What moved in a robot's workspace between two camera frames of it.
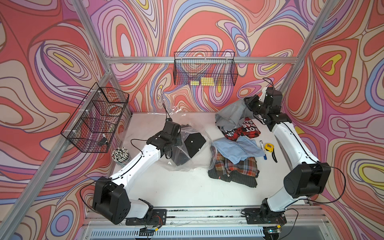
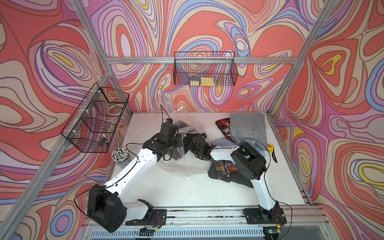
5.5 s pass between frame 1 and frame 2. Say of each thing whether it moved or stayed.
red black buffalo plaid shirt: moved
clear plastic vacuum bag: moved
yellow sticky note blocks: stayed
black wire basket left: stayed
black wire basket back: stayed
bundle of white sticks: stayed
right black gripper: moved
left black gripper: stayed
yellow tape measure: stayed
